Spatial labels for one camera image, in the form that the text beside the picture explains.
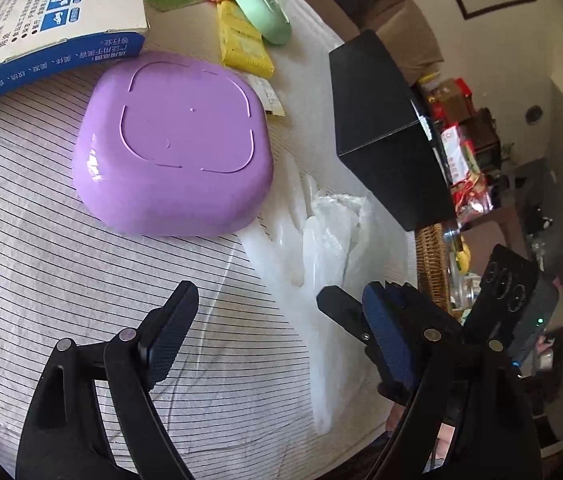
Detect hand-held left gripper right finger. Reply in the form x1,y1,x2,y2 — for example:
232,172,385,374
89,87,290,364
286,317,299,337
361,281,545,480

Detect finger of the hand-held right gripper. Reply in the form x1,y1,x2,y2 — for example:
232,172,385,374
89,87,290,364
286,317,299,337
315,285,371,347

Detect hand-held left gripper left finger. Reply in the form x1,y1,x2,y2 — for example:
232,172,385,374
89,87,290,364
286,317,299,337
16,281,200,480

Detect white plastic gloves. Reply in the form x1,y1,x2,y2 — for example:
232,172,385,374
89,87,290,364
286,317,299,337
239,152,377,436

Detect purple plastic bowl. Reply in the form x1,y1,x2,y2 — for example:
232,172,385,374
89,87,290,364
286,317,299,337
72,51,275,237

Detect black box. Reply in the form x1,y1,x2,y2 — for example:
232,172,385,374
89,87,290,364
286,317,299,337
328,29,457,232

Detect yellow packet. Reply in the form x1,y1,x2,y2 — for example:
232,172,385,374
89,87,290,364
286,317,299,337
216,0,276,79

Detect wicker basket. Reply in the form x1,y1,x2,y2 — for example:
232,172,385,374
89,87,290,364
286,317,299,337
415,222,455,311

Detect pile of snack packets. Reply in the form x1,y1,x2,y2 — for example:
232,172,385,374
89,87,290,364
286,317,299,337
414,75,502,231

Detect small white sachet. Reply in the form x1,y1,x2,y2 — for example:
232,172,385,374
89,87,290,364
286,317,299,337
249,77,285,117

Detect tan sofa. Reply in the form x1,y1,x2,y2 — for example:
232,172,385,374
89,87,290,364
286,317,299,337
276,0,445,81

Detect green plastic bowl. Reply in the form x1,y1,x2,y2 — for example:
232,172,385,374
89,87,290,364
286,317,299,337
226,0,293,46

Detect blue and white cardboard box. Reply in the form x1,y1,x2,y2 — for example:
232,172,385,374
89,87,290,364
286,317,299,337
0,0,150,118

